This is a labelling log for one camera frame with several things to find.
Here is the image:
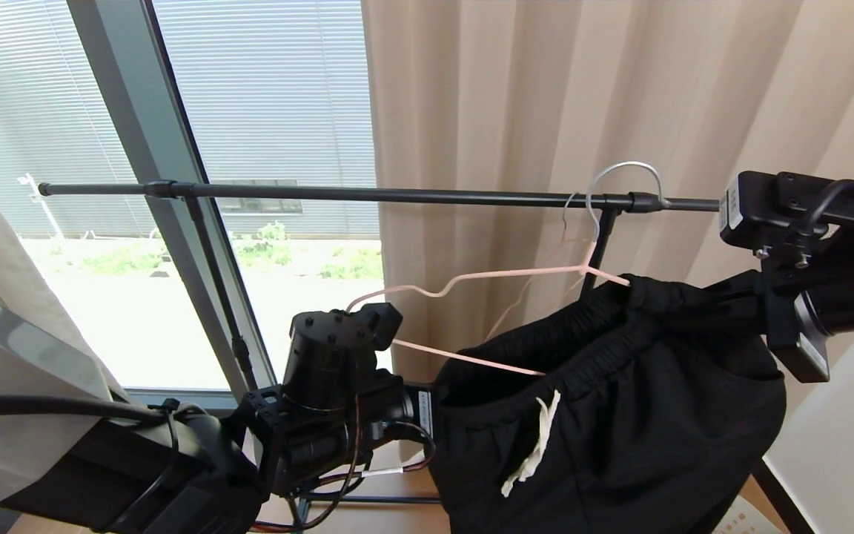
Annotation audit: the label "white laundry basket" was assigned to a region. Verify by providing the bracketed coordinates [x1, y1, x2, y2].
[716, 495, 785, 534]

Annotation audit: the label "black shorts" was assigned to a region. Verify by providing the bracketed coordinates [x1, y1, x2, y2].
[426, 274, 788, 534]

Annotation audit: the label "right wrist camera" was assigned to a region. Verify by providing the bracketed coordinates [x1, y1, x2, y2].
[719, 170, 854, 269]

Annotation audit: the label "window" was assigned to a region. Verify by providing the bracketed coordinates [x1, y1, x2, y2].
[0, 0, 391, 410]

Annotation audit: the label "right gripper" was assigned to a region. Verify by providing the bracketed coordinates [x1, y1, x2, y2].
[762, 277, 854, 384]

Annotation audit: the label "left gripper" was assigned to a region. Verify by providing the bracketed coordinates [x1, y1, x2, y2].
[357, 373, 436, 458]

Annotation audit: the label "pink clothes hanger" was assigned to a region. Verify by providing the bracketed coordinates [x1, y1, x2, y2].
[483, 193, 600, 343]
[344, 161, 671, 378]

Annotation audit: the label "black clothes rack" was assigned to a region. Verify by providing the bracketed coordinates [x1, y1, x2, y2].
[38, 180, 724, 534]

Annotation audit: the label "beige curtain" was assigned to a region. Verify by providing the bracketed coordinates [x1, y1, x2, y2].
[360, 0, 854, 464]
[0, 141, 128, 401]

